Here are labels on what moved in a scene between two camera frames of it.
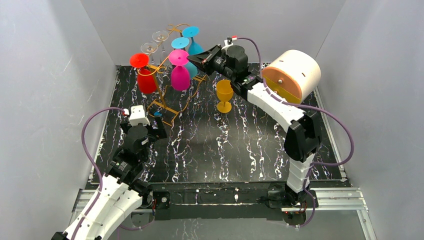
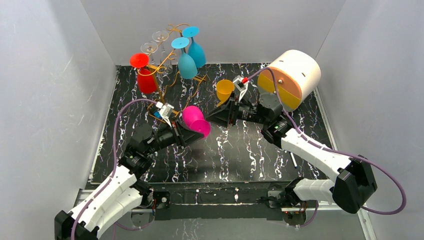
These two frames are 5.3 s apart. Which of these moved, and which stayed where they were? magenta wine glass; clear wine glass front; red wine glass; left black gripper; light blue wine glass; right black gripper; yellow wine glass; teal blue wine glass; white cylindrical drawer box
Moved: magenta wine glass; left black gripper; right black gripper
Stayed: clear wine glass front; white cylindrical drawer box; teal blue wine glass; red wine glass; yellow wine glass; light blue wine glass
